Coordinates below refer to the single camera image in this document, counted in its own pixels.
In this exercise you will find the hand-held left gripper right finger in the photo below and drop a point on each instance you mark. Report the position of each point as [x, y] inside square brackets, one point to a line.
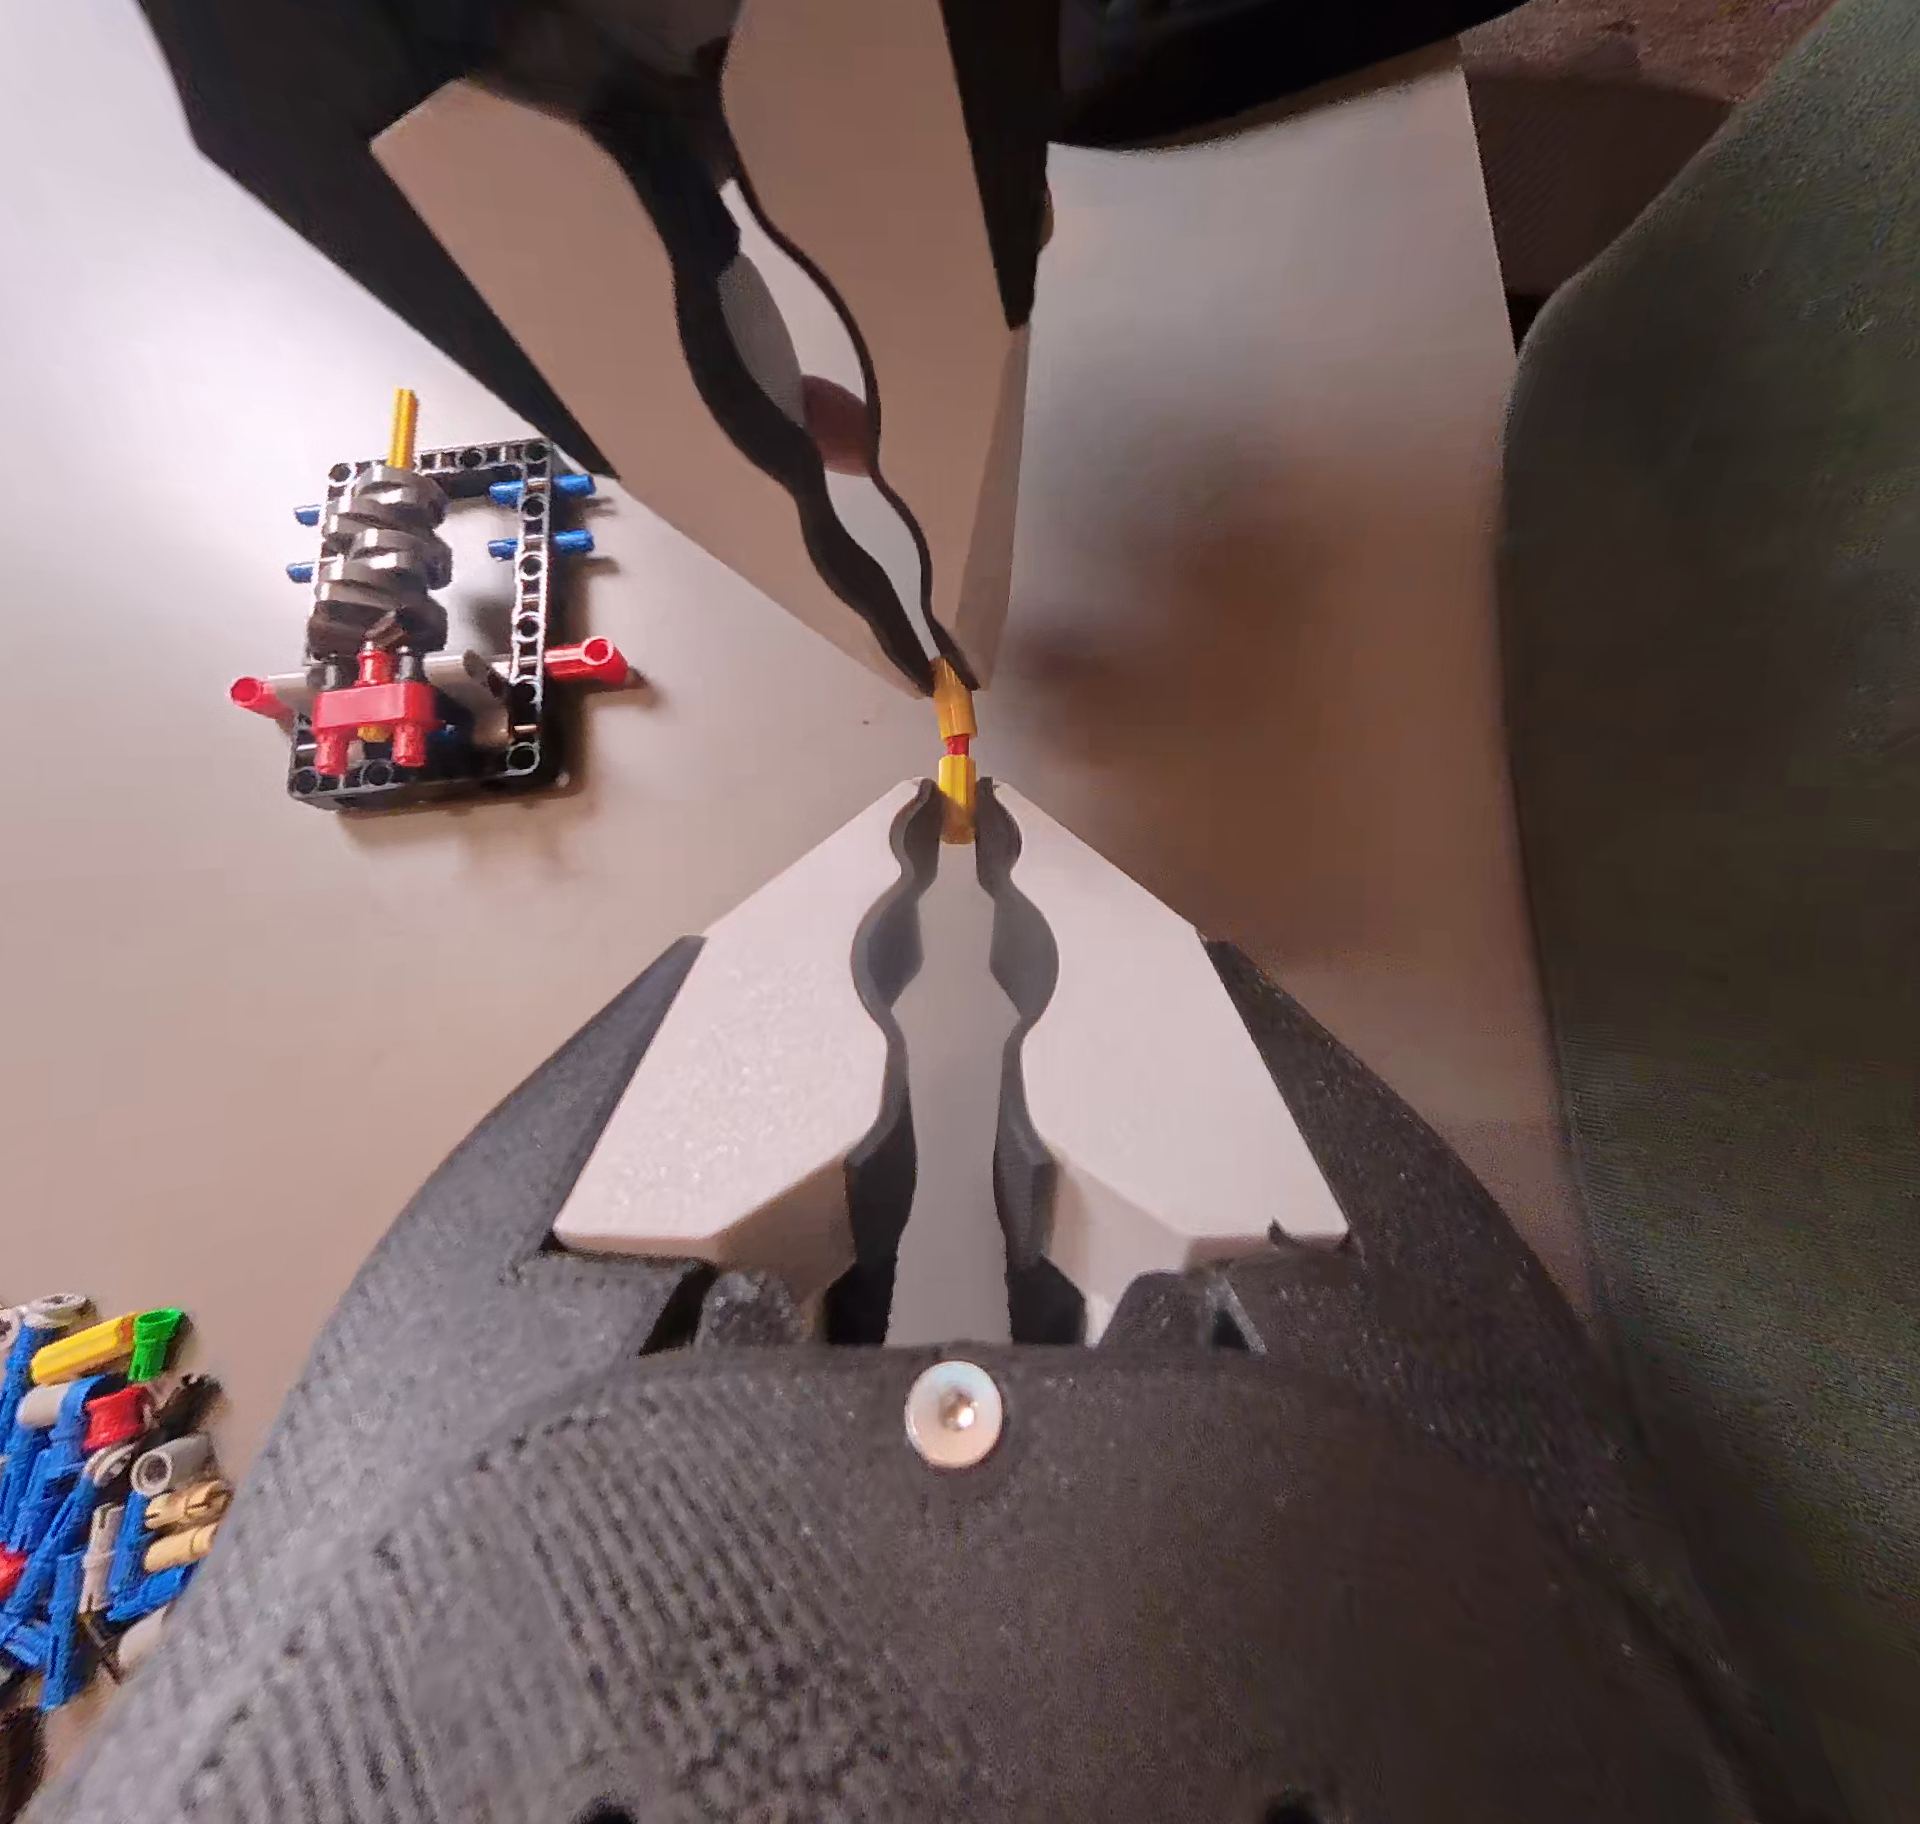
[1184, 1089]

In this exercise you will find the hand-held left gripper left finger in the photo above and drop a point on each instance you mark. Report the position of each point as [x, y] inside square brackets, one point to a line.
[734, 1089]

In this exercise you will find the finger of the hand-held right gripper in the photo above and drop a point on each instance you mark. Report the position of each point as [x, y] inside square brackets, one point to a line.
[856, 84]
[526, 234]

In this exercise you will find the black lego frame assembly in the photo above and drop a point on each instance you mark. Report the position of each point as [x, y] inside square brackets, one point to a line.
[384, 548]

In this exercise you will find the pile of small lego pieces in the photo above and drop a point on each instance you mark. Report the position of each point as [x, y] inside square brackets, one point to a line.
[77, 1479]

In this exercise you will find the person's right hand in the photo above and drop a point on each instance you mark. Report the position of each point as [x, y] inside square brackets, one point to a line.
[841, 428]

